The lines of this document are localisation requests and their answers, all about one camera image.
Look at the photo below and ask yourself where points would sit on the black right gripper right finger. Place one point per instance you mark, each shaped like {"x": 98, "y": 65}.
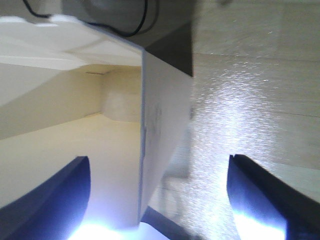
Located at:
{"x": 266, "y": 208}

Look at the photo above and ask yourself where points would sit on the white plastic trash bin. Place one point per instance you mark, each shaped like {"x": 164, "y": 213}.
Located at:
{"x": 68, "y": 90}

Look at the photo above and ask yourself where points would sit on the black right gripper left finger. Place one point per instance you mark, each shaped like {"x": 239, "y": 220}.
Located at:
{"x": 53, "y": 210}

